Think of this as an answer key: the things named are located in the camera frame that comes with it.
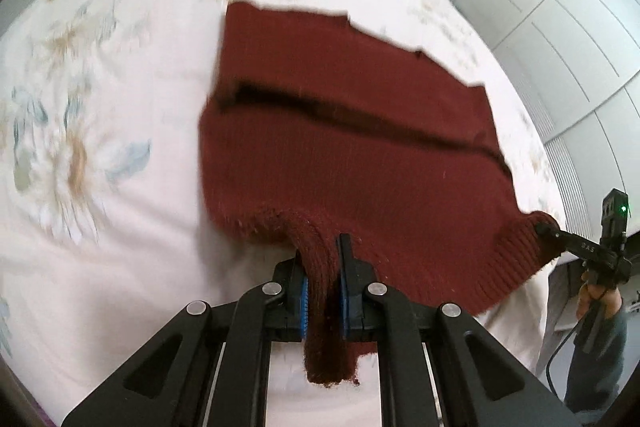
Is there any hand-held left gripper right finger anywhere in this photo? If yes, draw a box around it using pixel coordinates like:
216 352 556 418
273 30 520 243
335 233 583 427

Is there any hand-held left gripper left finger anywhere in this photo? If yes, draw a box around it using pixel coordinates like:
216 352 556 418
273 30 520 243
60 257 308 427

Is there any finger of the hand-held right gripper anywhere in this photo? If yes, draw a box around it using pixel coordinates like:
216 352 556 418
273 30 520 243
535 222 603 259

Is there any dark red knit sweater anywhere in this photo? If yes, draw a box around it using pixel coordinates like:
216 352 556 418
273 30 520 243
197 1 561 389

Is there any person's right forearm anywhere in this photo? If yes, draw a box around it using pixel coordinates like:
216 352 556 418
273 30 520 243
564 299 629 414

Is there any person's right hand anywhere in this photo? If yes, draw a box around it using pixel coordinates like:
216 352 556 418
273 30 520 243
575 268 623 322

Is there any pink floral bedspread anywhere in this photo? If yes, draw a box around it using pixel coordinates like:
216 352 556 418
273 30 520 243
0 0 568 427

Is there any white panelled wardrobe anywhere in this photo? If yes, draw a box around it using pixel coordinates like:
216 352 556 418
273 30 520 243
452 0 640 258

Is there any black cable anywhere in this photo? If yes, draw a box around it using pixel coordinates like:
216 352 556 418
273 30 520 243
546 316 582 400

